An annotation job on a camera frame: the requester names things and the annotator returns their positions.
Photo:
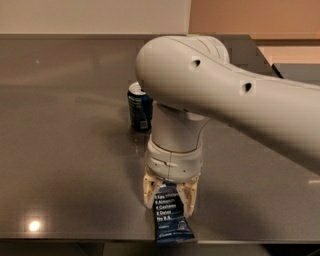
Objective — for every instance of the blue soda can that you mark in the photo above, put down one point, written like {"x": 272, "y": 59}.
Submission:
{"x": 140, "y": 107}

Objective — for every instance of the blue rxbar blueberry wrapper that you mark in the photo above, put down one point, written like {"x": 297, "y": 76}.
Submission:
{"x": 171, "y": 225}

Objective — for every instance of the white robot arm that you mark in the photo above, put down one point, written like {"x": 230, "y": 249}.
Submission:
{"x": 191, "y": 80}

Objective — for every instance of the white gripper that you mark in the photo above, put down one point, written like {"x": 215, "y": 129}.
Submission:
{"x": 173, "y": 164}

